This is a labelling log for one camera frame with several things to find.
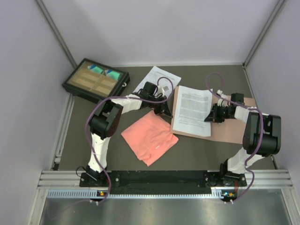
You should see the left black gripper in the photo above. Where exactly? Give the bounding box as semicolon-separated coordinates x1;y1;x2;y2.
148;95;173;118

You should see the white text document sheet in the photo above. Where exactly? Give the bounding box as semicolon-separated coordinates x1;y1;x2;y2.
172;86;212;138

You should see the beige paper folder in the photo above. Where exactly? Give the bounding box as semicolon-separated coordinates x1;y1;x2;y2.
171;86;256;144

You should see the pink cloth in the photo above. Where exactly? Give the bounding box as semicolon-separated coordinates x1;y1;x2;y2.
121;111;179;166

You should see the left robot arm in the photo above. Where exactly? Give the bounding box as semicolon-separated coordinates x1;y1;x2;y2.
79;82;173;187

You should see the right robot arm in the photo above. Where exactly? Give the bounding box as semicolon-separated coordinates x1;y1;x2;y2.
204;90;281;188

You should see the white table form sheet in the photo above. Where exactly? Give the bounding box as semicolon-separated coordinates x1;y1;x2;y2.
134;66;181;97

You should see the right teal roll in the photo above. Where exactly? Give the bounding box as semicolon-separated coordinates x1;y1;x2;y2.
105;69;121;80

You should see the teal roll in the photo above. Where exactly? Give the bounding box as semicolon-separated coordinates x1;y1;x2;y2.
105;69;121;80
88;65;104;74

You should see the black compartment box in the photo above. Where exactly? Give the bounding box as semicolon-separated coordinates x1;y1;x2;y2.
62;58;130;103

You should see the left teal roll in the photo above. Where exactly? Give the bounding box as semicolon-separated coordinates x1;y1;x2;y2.
88;65;104;74

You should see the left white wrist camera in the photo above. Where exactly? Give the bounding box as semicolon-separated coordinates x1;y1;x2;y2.
157;86;169;96

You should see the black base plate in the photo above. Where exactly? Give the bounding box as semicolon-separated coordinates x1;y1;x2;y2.
79;170;247;195

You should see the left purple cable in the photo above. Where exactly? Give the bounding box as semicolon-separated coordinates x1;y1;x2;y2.
85;76;174;209

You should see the right aluminium frame post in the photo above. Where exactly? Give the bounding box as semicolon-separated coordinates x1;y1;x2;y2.
242;0;286;69

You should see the aluminium frame post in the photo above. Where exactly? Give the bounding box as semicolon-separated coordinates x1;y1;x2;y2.
34;0;77;68
242;0;286;69

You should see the left aluminium frame post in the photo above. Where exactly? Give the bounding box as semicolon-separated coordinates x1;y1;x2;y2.
34;0;77;68

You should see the grey slotted cable duct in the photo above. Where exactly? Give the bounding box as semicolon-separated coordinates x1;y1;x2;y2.
47;189;224;199

